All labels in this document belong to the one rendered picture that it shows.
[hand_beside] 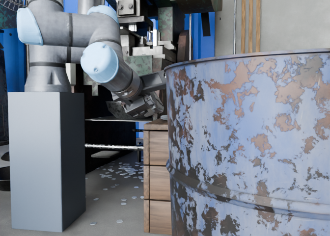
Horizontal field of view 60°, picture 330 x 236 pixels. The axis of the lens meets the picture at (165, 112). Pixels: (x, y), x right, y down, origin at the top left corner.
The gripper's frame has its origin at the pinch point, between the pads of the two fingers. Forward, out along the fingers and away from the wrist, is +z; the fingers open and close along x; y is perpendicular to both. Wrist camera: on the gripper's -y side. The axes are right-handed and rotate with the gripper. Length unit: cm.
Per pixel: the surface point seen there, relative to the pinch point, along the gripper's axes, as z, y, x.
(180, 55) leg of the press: 78, -6, -67
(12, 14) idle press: 68, 111, -177
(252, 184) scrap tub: -46, -16, 36
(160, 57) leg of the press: 35, 0, -42
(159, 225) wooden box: 11.0, 16.8, 31.4
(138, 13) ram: 41, 3, -79
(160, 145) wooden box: 2.1, 5.3, 10.7
